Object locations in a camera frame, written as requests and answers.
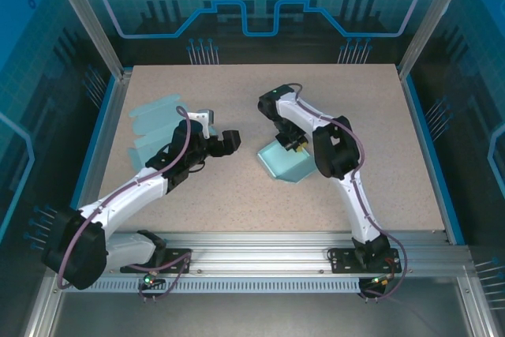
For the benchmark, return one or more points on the light blue paper box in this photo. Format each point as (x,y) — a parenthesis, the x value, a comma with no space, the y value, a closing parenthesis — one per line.
(284,163)
(154,116)

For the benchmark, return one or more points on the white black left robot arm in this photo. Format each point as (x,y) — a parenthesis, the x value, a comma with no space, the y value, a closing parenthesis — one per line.
(126,195)

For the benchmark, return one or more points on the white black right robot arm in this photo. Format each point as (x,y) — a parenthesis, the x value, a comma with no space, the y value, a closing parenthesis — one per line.
(357,203)

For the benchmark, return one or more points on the blue table side trim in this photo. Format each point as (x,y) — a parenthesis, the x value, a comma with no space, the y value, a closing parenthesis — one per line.
(90,155)
(413,100)

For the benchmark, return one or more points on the small LED connector board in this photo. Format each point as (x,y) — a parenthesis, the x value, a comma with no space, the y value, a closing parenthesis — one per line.
(378,281)
(148,280)

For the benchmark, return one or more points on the grey metal lower panel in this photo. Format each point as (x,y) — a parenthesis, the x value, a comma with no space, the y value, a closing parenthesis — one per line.
(256,317)

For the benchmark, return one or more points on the aluminium table side rail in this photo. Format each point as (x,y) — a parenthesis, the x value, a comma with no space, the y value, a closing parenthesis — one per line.
(103,147)

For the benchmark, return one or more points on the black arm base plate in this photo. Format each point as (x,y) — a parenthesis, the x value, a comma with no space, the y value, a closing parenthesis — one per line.
(175,252)
(341,264)

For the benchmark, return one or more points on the aluminium frame rail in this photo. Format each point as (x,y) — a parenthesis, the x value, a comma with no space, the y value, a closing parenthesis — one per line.
(256,250)

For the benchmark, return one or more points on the aluminium frame post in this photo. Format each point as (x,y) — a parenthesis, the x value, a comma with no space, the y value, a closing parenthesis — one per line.
(432,17)
(88,17)

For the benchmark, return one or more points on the aluminium frame leg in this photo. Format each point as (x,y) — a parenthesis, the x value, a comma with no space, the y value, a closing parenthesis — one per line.
(41,321)
(481,319)

